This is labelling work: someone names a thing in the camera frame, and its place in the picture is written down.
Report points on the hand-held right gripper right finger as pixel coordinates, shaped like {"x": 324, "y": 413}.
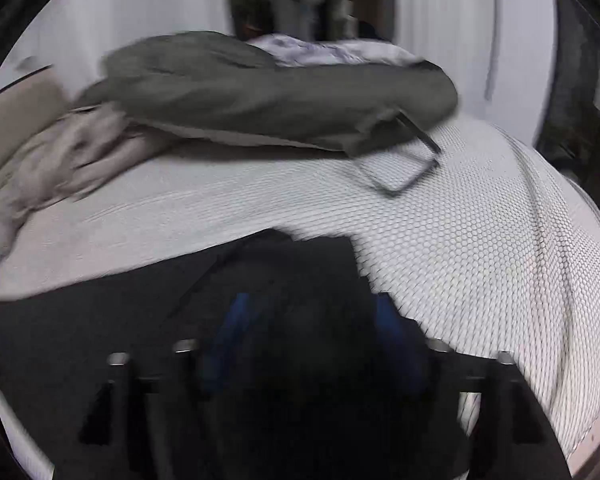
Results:
{"x": 390, "y": 320}

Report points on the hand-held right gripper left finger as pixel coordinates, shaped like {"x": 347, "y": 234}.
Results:
{"x": 230, "y": 335}

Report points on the black pants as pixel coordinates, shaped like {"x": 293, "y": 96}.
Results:
{"x": 290, "y": 270}

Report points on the white honeycomb bed cover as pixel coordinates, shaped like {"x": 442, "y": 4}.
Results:
{"x": 480, "y": 260}

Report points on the beige grey crumpled blanket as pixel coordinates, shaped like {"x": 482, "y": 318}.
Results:
{"x": 70, "y": 155}

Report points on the olive grey garment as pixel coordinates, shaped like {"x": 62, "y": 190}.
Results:
{"x": 280, "y": 90}

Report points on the floral printed cloth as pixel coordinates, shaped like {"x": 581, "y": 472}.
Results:
{"x": 320, "y": 52}

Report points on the dark window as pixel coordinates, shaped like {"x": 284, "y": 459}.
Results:
{"x": 580, "y": 85}

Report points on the beige padded headboard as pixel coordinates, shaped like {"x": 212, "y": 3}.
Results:
{"x": 20, "y": 105}

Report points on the dark doorway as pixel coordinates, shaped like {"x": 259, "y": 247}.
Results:
{"x": 310, "y": 0}

